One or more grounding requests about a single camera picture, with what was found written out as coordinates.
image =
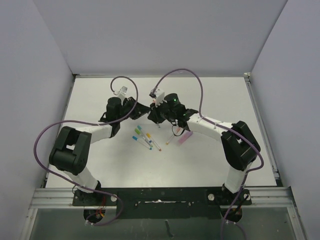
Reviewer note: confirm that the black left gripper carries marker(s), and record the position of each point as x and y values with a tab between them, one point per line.
139	110

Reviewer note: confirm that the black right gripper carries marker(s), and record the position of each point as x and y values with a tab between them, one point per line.
155	115

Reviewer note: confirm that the teal cap pen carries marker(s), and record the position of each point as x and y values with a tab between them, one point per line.
144	133

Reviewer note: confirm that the yellow cap pen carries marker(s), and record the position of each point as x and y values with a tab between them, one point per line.
153	141

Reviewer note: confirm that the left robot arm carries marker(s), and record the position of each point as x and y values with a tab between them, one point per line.
71	149

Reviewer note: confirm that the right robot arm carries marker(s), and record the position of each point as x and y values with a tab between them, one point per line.
239	145

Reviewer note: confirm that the pink cap pen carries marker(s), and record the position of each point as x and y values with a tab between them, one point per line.
174	134

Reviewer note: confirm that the light green cap pen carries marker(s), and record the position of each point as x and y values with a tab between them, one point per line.
143	137

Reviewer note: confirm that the light blue cap pen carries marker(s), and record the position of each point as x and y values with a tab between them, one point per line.
142	142

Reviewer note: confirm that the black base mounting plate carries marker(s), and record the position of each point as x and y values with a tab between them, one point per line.
167	202

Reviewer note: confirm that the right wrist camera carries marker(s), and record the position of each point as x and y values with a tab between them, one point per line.
157	96

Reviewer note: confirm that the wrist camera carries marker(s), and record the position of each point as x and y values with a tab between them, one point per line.
157	96
122	93

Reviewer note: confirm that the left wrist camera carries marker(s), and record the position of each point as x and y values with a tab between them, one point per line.
122	93

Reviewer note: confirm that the right side aluminium rail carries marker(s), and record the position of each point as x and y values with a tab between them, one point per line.
247	79

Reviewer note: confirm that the aluminium frame rail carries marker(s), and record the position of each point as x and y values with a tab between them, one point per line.
273	215

